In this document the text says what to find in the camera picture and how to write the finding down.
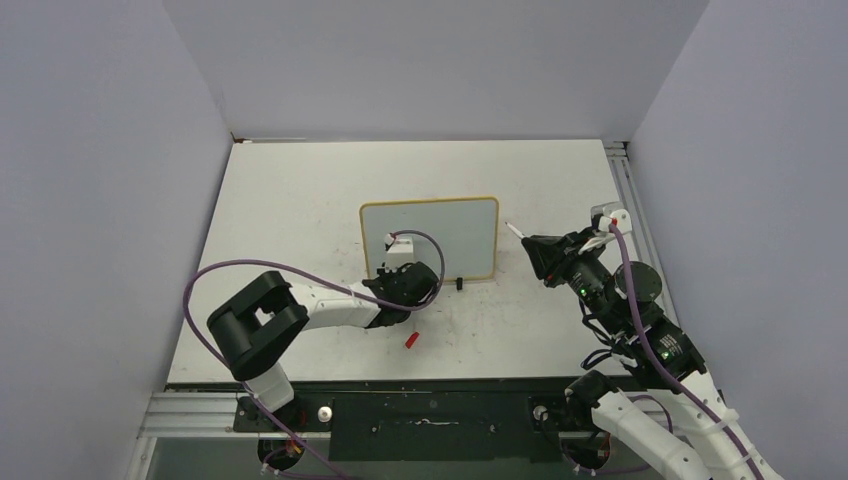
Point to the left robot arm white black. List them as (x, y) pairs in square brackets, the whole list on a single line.
[(255, 327)]

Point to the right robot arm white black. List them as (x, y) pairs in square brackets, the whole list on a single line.
[(618, 300)]

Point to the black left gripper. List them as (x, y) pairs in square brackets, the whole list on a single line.
[(384, 277)]

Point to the red marker cap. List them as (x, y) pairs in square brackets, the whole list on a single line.
[(412, 340)]

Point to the white marker pen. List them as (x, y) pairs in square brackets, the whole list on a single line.
[(514, 230)]

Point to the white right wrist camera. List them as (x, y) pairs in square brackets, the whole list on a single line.
[(603, 217)]

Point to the yellow framed whiteboard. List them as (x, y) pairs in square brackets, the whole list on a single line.
[(465, 228)]

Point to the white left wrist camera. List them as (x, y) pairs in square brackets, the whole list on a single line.
[(399, 251)]

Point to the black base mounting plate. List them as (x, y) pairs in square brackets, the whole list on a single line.
[(536, 448)]

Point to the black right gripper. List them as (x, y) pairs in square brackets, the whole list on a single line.
[(547, 251)]

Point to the aluminium rail right side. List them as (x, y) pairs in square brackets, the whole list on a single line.
[(644, 248)]

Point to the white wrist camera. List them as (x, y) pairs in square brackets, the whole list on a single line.
[(603, 217), (399, 251)]

